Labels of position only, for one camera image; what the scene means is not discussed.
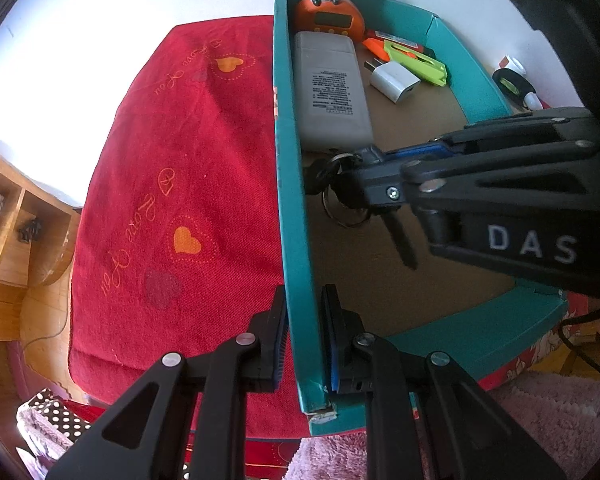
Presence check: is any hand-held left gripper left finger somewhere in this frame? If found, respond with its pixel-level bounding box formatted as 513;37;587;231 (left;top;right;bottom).
45;284;288;480

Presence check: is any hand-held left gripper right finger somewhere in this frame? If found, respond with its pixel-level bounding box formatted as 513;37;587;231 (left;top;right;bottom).
321;284;566;480

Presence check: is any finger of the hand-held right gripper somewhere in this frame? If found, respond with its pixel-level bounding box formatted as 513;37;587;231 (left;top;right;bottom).
347;142;600;222
384;109;600;159

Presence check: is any black car key with rings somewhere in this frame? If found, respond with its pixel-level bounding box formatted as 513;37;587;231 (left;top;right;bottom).
302;152;418;271

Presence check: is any white charger plug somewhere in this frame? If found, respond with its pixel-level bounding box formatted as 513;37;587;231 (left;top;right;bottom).
364;59;421;106

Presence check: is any green and orange utility knife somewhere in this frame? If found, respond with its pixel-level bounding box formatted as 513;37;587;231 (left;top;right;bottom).
362;36;451;88

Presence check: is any grey power bank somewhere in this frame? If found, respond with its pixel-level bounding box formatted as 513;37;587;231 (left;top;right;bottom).
292;31;375;152

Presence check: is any teal cardboard box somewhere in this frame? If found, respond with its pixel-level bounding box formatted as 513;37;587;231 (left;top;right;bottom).
272;0;571;438

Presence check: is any orange digital timer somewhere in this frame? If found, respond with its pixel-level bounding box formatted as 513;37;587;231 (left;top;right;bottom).
294;0;366;40

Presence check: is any pink fluffy rug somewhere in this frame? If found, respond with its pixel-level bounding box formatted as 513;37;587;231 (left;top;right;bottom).
285;370;600;480

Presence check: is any polka dot cloth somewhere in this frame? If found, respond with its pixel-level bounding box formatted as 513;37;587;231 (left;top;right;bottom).
15;387;93;480

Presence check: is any red embroidered towel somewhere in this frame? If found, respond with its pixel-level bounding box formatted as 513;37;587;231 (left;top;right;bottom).
67;15;311;441

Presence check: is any wooden cabinet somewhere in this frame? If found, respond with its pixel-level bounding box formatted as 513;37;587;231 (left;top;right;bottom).
0;132;83;341

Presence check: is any small black object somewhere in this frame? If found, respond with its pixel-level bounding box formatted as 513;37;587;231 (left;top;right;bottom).
17;219;43;243

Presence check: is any black cable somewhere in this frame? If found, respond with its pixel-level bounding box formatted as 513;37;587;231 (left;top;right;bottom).
560;305;600;388

